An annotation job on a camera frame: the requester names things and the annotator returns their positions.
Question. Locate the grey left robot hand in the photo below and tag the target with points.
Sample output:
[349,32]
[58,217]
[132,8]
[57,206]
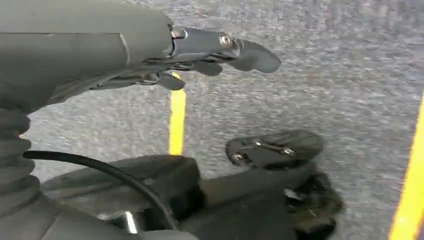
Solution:
[82,43]

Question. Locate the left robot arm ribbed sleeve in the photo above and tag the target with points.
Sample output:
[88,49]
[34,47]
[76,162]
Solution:
[13,159]

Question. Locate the yellow floor tape outline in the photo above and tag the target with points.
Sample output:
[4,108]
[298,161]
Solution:
[177,126]

